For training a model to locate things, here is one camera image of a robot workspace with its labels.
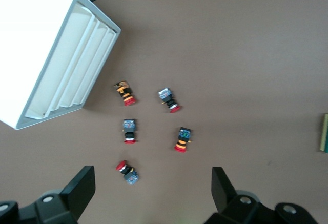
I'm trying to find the green load switch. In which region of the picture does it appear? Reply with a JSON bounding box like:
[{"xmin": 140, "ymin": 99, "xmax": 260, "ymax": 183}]
[{"xmin": 320, "ymin": 113, "xmax": 328, "ymax": 154}]

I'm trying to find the red pushbutton with grey body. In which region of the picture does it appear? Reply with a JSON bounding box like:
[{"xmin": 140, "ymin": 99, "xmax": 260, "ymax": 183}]
[
  {"xmin": 115, "ymin": 160, "xmax": 140, "ymax": 186},
  {"xmin": 157, "ymin": 87, "xmax": 181, "ymax": 114},
  {"xmin": 121, "ymin": 118, "xmax": 139, "ymax": 145}
]

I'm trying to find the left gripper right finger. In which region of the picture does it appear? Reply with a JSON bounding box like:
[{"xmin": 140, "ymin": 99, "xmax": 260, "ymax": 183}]
[{"xmin": 204, "ymin": 167, "xmax": 277, "ymax": 224}]

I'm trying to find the red pushbutton with orange body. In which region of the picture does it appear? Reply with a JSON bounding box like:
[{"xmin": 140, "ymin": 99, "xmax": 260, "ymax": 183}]
[{"xmin": 113, "ymin": 79, "xmax": 136, "ymax": 107}]

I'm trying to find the red pushbutton with orange stripes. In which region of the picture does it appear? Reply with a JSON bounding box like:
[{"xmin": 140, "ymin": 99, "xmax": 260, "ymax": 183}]
[{"xmin": 174, "ymin": 126, "xmax": 193, "ymax": 153}]

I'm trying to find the white slotted organizer box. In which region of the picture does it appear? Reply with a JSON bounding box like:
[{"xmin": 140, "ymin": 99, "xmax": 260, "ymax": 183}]
[{"xmin": 0, "ymin": 0, "xmax": 121, "ymax": 131}]

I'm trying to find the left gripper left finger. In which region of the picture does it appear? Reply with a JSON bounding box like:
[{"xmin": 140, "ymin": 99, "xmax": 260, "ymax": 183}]
[{"xmin": 17, "ymin": 166, "xmax": 96, "ymax": 224}]

